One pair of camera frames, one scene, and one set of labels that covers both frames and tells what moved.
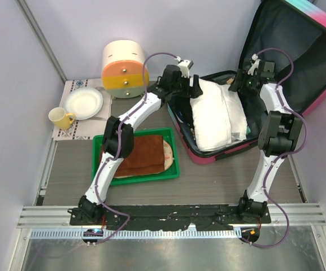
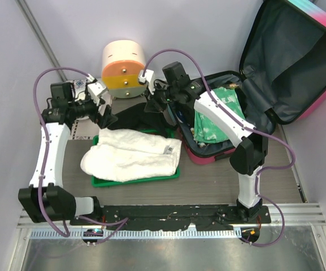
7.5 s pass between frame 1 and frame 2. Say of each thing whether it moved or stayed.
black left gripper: moved
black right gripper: moved
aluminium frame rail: stayed
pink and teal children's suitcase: stayed
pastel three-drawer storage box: stayed
